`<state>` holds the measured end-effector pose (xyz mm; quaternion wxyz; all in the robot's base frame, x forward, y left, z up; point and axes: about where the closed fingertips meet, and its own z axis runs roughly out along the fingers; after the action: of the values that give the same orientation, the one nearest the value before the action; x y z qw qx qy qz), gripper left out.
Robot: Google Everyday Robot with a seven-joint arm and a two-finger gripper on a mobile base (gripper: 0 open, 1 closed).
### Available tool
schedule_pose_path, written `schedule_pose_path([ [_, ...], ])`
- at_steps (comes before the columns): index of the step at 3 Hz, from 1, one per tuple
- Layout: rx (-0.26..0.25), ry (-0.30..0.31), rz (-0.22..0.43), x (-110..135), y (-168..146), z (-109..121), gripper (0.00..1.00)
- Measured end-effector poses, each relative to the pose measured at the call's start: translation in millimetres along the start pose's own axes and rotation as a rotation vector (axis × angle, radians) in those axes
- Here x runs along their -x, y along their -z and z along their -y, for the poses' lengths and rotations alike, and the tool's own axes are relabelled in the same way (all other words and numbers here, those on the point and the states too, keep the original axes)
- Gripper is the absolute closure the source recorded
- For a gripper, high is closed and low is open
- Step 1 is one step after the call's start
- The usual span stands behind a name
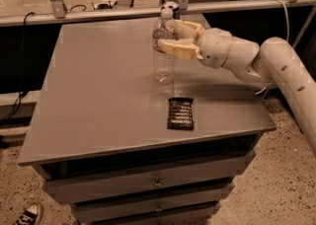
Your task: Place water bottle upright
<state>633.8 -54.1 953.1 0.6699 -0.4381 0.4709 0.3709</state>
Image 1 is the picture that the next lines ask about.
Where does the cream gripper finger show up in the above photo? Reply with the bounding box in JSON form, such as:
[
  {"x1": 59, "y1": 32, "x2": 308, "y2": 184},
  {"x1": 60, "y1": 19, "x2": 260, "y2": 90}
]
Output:
[
  {"x1": 157, "y1": 38, "x2": 200, "y2": 60},
  {"x1": 165, "y1": 20, "x2": 204, "y2": 39}
]

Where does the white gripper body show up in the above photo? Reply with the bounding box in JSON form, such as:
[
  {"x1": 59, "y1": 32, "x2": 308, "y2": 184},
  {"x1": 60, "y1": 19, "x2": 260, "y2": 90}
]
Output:
[{"x1": 197, "y1": 28, "x2": 233, "y2": 69}]

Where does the clear plastic water bottle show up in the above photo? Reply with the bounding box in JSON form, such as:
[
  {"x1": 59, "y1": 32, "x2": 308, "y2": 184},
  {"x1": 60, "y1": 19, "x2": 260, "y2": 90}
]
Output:
[{"x1": 152, "y1": 8, "x2": 178, "y2": 84}]

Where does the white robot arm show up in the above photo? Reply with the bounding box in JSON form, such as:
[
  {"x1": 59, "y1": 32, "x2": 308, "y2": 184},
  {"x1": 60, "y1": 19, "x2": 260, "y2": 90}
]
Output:
[{"x1": 155, "y1": 20, "x2": 316, "y2": 154}]

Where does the blue soda can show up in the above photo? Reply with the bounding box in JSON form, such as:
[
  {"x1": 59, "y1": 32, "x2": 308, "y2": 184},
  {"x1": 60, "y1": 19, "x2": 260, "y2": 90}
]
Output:
[{"x1": 161, "y1": 1, "x2": 180, "y2": 20}]

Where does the black snack bar wrapper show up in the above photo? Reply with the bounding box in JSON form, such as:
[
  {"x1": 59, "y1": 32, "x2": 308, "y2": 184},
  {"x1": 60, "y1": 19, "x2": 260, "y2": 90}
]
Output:
[{"x1": 167, "y1": 98, "x2": 195, "y2": 130}]

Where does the white power strip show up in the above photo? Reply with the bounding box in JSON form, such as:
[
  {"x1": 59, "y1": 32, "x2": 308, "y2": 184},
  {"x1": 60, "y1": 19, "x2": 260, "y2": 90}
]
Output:
[{"x1": 92, "y1": 1, "x2": 118, "y2": 10}]

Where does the grey drawer cabinet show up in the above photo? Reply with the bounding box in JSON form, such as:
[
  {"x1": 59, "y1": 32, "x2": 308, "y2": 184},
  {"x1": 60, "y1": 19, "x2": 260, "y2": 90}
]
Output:
[{"x1": 19, "y1": 19, "x2": 275, "y2": 225}]

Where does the black and white sneaker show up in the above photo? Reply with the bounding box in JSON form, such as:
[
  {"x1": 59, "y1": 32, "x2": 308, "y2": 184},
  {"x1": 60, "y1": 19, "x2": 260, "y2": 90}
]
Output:
[{"x1": 13, "y1": 202, "x2": 42, "y2": 225}]

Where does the white cable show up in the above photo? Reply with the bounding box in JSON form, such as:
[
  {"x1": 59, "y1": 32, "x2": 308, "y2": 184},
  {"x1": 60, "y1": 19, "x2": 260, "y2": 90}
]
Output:
[{"x1": 255, "y1": 0, "x2": 290, "y2": 96}]

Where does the black cable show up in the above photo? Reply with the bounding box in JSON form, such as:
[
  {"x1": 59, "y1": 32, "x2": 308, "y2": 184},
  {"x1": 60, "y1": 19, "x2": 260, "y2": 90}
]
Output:
[{"x1": 0, "y1": 11, "x2": 36, "y2": 122}]

